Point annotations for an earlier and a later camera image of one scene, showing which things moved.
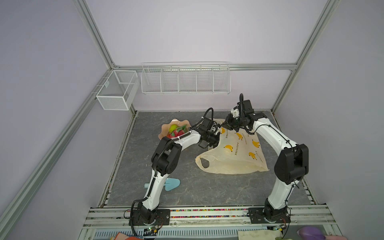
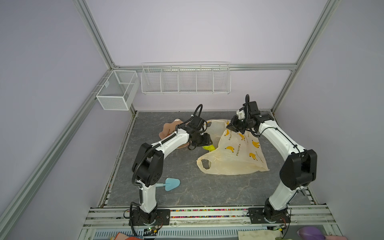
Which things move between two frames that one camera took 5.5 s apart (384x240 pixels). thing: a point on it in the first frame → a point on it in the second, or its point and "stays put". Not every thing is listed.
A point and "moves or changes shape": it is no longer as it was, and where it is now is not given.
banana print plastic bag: (235, 153) stays put
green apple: (172, 128) moves or changes shape
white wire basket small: (118, 91) stays put
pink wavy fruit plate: (165, 128) stays put
